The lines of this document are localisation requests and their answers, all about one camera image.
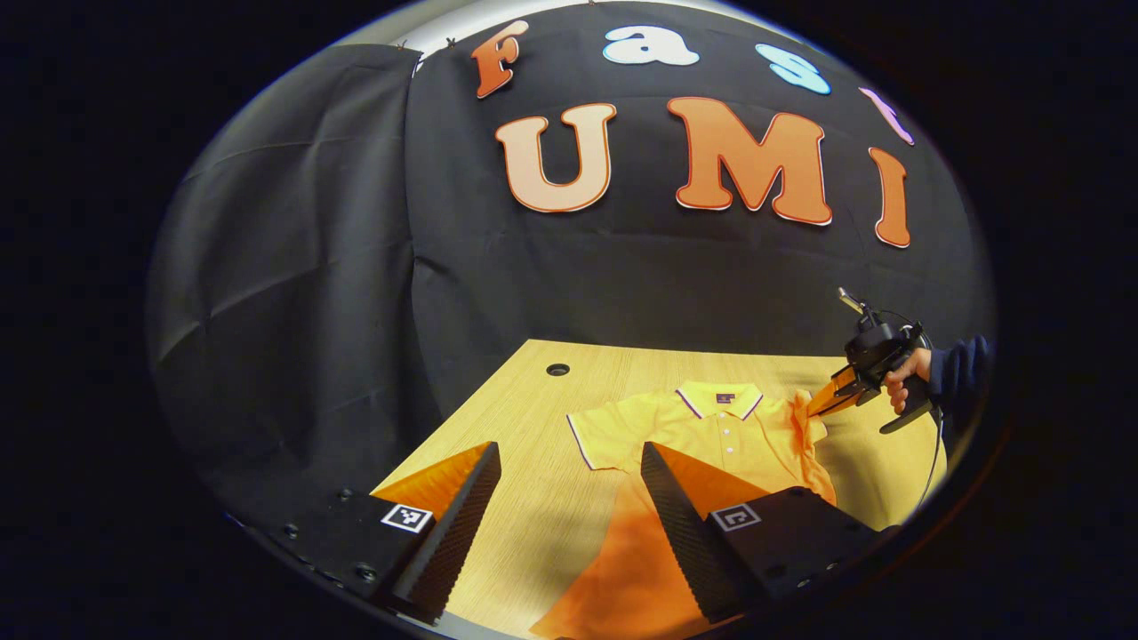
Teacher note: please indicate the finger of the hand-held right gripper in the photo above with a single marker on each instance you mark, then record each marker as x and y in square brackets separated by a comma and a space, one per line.
[836, 396]

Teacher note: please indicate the orange T-shirt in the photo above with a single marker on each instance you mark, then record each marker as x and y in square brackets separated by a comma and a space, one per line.
[702, 436]

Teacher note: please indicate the black backdrop cloth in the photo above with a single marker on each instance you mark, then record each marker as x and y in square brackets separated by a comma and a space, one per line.
[356, 267]

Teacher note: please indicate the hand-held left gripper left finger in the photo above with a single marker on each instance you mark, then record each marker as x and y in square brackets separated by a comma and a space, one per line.
[453, 542]

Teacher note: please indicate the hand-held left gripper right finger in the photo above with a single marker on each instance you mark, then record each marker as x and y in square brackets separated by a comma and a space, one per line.
[680, 533]

